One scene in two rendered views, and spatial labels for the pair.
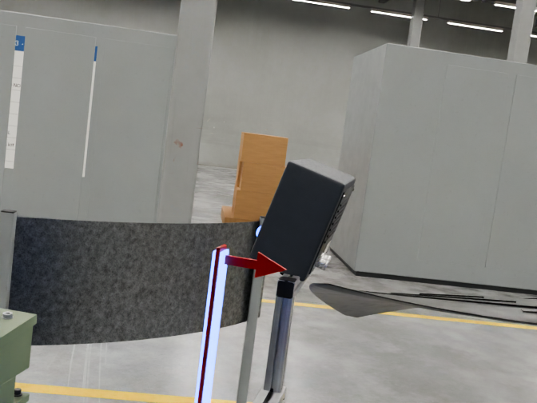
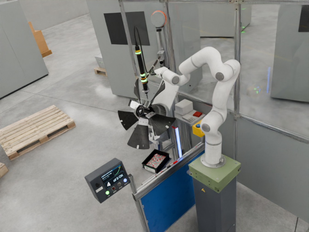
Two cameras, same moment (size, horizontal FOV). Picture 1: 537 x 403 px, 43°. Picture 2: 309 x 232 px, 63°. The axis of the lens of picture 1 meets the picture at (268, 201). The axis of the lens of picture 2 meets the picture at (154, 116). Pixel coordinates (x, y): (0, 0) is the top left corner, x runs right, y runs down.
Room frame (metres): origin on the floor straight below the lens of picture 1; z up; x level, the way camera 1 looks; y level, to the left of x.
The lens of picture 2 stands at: (1.95, 1.15, 2.42)
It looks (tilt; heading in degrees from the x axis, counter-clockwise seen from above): 32 degrees down; 225
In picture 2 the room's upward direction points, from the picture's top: 11 degrees counter-clockwise
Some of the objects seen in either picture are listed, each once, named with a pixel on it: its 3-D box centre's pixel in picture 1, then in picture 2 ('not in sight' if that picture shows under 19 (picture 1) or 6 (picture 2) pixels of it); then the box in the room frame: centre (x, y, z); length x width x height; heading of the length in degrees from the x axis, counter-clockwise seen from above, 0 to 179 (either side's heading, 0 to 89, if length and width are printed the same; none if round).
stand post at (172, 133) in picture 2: not in sight; (174, 142); (0.20, -0.37, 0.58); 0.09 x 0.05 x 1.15; 79
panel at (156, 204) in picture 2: not in sight; (178, 194); (0.72, 0.03, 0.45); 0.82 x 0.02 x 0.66; 169
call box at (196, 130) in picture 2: not in sight; (202, 128); (0.33, 0.10, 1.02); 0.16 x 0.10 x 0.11; 169
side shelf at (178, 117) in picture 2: not in sight; (186, 115); (-0.01, -0.31, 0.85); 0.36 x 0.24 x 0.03; 79
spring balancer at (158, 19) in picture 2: not in sight; (158, 19); (-0.10, -0.60, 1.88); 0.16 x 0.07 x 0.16; 114
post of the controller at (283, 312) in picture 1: (280, 334); (132, 184); (1.14, -0.05, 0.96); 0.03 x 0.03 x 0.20; 79
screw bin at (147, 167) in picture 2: not in sight; (156, 160); (0.76, -0.14, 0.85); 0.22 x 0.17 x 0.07; 5
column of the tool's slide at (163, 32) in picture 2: not in sight; (170, 101); (-0.10, -0.60, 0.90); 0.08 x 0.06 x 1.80; 114
